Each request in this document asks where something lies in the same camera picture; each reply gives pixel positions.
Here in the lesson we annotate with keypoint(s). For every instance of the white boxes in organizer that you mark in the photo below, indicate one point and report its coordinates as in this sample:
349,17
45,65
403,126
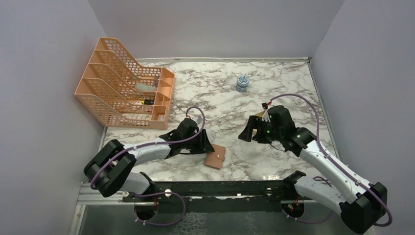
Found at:
137,116

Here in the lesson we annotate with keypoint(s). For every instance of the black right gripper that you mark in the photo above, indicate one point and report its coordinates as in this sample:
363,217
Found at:
256,122

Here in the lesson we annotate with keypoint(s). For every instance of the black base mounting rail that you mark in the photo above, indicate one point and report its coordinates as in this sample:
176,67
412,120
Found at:
217,196

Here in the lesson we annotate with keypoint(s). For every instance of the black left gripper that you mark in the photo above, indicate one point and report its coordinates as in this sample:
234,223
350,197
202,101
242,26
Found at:
204,146

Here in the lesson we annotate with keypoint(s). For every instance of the yellow black marker pen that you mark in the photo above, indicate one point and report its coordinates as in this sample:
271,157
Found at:
145,102

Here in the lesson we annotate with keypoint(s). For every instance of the tan leather card holder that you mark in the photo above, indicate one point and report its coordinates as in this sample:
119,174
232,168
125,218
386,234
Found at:
216,158

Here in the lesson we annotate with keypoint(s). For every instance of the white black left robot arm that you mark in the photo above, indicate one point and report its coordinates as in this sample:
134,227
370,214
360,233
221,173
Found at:
110,170

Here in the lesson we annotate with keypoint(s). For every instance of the orange plastic file organizer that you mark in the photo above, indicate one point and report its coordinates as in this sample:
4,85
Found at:
114,80

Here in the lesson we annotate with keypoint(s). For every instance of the small blue white jar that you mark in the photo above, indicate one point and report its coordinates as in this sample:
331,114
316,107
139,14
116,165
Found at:
242,83

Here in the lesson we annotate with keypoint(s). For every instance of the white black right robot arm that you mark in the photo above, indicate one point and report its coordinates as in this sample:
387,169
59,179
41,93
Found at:
358,202

